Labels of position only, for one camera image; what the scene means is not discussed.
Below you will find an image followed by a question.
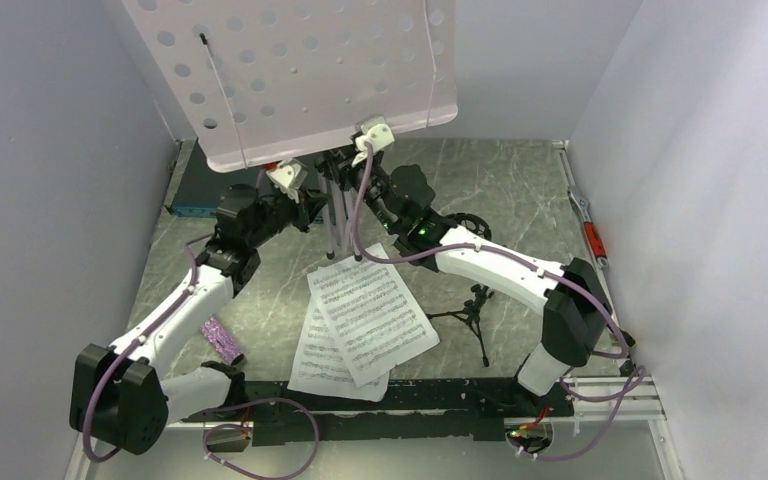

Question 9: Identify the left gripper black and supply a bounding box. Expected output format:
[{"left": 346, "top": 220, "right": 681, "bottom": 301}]
[{"left": 246, "top": 182, "right": 328, "bottom": 249}]

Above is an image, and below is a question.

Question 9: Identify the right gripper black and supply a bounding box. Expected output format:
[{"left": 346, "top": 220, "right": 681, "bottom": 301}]
[{"left": 322, "top": 135, "right": 400, "bottom": 232}]

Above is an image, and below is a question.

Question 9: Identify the lilac perforated music stand desk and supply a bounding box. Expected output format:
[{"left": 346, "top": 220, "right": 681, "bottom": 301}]
[{"left": 124, "top": 1, "right": 458, "bottom": 173}]

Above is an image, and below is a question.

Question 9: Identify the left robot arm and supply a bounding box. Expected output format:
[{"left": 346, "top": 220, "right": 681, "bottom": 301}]
[{"left": 69, "top": 184, "right": 328, "bottom": 463}]

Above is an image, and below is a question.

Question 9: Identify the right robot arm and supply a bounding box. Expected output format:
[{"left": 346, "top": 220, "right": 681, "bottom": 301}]
[{"left": 331, "top": 143, "right": 630, "bottom": 415}]

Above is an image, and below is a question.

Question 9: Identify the top sheet music page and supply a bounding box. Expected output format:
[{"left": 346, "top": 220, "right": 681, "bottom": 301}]
[{"left": 307, "top": 258, "right": 440, "bottom": 387}]

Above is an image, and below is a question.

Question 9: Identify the sheet music page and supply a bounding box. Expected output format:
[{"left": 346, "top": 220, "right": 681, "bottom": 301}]
[
  {"left": 307, "top": 258, "right": 440, "bottom": 387},
  {"left": 288, "top": 302, "right": 389, "bottom": 402}
]

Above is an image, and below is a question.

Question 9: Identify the black microphone tripod with shockmount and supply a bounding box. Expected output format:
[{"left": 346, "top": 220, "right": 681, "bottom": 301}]
[{"left": 426, "top": 213, "right": 494, "bottom": 368}]

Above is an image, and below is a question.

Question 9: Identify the purple glitter tube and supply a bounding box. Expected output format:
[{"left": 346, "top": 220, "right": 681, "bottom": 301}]
[{"left": 200, "top": 316, "right": 245, "bottom": 365}]

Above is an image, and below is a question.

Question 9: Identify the bottom sheet music page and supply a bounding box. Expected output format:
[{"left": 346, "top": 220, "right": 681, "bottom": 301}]
[{"left": 288, "top": 302, "right": 389, "bottom": 402}]

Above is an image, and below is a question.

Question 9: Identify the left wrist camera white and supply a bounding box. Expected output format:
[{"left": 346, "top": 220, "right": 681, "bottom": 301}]
[{"left": 265, "top": 158, "right": 307, "bottom": 203}]

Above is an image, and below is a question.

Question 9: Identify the dark network switch box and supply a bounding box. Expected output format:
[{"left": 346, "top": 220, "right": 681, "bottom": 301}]
[{"left": 166, "top": 135, "right": 332, "bottom": 220}]

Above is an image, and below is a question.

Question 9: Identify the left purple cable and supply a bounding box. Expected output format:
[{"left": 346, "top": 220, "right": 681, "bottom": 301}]
[{"left": 82, "top": 168, "right": 321, "bottom": 480}]

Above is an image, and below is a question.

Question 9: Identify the red handled wrench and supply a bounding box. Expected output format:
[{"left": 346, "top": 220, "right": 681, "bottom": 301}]
[{"left": 567, "top": 185, "right": 609, "bottom": 269}]

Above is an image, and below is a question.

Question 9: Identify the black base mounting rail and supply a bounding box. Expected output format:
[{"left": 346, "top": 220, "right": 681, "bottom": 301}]
[{"left": 184, "top": 377, "right": 574, "bottom": 446}]

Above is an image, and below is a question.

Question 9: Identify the aluminium frame rail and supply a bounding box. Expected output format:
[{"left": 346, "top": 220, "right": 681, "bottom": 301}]
[{"left": 569, "top": 377, "right": 667, "bottom": 425}]

